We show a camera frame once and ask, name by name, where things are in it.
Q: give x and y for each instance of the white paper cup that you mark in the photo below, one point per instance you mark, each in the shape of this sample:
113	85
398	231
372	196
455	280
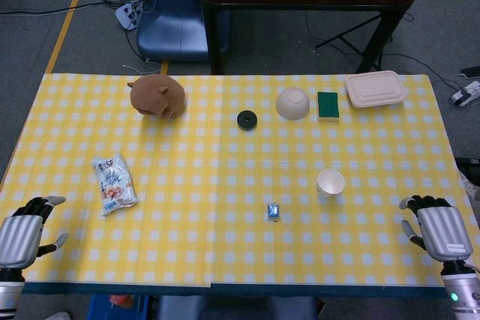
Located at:
330	182

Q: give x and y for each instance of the brown capybara plush toy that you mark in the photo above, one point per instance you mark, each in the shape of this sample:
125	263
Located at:
159	95

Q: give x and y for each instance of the white snack bag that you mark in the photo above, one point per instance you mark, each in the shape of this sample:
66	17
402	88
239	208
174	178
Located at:
114	185

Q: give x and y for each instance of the white power strip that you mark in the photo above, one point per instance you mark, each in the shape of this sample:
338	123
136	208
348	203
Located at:
125	16

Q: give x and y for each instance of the beige upturned bowl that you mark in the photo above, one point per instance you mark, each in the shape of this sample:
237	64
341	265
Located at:
292	104

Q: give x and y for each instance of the small blue wrapped packet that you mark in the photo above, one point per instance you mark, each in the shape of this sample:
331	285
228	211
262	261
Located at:
273	212

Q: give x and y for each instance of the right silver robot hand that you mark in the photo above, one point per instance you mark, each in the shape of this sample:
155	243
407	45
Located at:
442	230

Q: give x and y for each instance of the yellow white checkered tablecloth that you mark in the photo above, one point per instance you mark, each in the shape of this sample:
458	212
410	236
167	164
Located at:
210	170

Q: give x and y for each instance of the black round disc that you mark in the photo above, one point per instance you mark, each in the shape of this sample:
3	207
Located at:
247	120

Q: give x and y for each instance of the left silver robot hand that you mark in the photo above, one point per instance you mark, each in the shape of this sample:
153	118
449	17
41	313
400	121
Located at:
18	237

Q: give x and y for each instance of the green yellow sponge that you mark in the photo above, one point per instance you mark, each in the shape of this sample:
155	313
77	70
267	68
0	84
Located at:
328	104

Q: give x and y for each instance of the beige lidded lunch box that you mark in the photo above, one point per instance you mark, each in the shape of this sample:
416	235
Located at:
375	89

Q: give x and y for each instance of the black smartphone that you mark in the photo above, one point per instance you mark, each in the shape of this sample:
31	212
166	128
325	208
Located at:
471	72

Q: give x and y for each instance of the white shoe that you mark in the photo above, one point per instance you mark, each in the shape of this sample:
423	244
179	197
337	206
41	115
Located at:
59	315

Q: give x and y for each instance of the blue chair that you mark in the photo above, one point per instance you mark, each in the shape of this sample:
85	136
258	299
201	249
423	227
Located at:
172	27

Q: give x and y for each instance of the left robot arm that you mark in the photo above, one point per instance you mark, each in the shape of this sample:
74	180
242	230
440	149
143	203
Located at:
9	293

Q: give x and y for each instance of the blue plastic crate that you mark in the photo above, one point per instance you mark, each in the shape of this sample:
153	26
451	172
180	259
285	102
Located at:
99	307

